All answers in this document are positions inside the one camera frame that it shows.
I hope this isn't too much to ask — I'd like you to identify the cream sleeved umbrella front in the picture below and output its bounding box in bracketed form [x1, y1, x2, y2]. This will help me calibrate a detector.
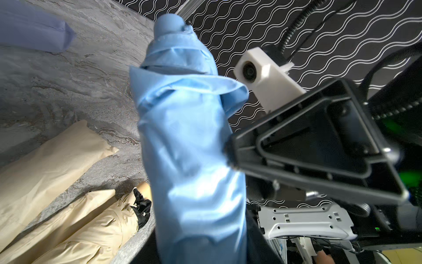
[1, 120, 118, 249]

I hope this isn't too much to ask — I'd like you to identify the lavender umbrella sleeve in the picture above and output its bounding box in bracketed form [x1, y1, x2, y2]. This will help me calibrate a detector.
[1, 1, 76, 53]

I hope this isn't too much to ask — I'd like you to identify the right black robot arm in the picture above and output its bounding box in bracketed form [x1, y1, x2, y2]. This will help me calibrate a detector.
[226, 44, 422, 236]

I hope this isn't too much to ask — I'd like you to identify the light blue sleeve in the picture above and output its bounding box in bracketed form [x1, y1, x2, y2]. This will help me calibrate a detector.
[129, 14, 249, 264]

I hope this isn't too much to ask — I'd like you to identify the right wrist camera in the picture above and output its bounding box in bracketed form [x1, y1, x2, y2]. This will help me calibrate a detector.
[234, 47, 306, 113]

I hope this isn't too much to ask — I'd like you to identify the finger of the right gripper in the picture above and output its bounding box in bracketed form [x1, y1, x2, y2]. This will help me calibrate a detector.
[225, 79, 409, 205]

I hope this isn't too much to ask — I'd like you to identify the beige umbrella with wooden handle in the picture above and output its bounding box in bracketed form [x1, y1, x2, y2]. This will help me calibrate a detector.
[1, 182, 152, 264]

